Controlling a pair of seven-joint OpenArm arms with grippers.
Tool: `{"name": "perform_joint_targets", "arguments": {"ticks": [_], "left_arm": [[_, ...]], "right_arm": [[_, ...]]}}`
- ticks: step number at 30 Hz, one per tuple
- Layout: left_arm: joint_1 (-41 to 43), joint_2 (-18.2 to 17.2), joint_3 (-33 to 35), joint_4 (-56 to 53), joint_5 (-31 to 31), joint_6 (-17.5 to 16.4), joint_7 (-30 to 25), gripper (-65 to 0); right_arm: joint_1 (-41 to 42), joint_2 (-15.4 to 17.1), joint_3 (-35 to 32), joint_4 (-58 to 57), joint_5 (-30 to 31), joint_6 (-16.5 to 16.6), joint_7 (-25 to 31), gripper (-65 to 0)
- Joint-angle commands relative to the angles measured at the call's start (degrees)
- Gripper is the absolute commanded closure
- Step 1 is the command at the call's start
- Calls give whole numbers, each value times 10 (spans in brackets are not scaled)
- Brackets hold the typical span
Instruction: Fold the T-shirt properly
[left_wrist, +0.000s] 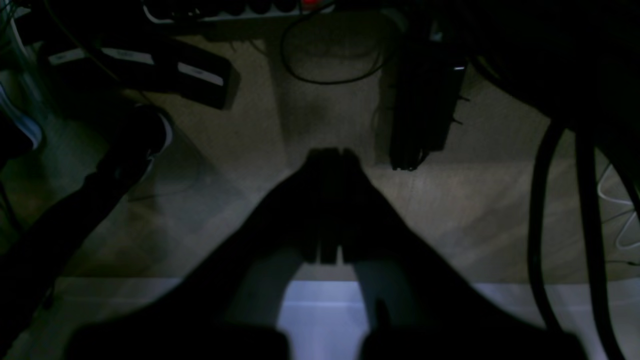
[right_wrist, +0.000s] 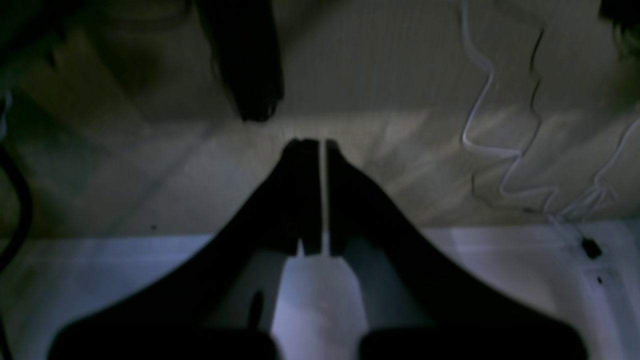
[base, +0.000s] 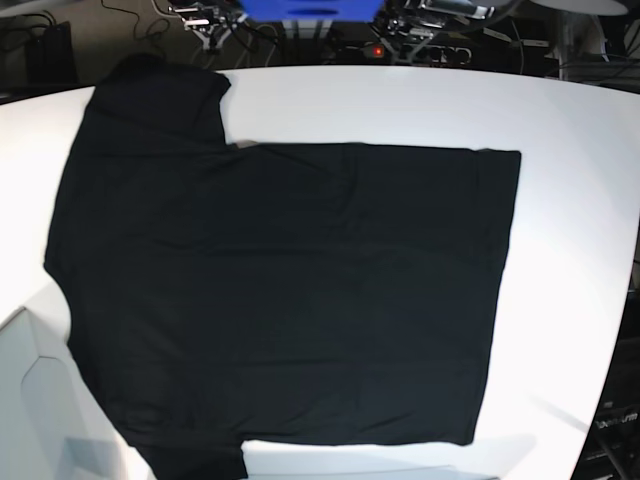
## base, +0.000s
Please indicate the black T-shirt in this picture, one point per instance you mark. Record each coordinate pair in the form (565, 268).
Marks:
(322, 294)

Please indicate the black power strip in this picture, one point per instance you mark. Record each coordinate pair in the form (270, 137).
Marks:
(429, 55)

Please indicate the blue plastic box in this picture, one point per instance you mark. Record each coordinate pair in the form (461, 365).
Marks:
(336, 10)

